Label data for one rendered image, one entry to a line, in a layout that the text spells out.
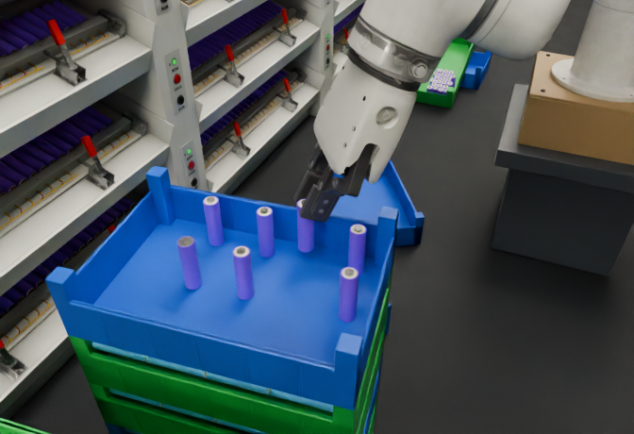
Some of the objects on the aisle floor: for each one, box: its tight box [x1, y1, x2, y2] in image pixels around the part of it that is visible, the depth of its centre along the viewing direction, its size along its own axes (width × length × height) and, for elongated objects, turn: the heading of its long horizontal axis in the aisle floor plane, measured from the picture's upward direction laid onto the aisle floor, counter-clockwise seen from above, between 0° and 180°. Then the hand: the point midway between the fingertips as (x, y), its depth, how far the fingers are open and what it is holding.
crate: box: [331, 159, 425, 246], centre depth 135 cm, size 30×20×8 cm
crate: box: [460, 50, 492, 90], centre depth 200 cm, size 30×20×8 cm
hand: (316, 196), depth 58 cm, fingers closed, pressing on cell
